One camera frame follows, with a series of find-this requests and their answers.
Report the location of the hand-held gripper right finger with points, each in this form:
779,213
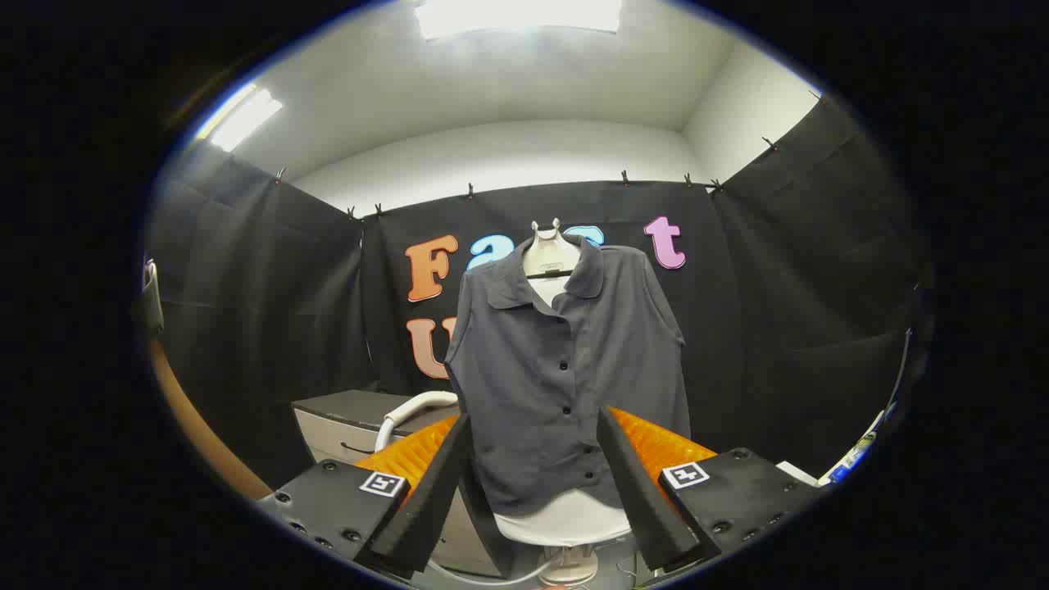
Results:
639,500

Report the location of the grey cabinet with dark top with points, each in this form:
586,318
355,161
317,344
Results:
336,434

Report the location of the large ceiling light panel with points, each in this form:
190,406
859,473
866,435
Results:
516,16

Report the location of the brown wooden board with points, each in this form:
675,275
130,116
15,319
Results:
197,426

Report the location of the white power strip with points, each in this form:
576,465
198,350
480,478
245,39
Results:
856,451

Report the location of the dark hanging object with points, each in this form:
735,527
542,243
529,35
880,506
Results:
152,307

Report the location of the white rounded stand base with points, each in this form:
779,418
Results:
565,520

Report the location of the grey button-up shirt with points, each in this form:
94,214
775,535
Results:
533,393

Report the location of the white garment steamer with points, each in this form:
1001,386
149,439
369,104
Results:
410,407

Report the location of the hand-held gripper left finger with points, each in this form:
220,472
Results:
434,492

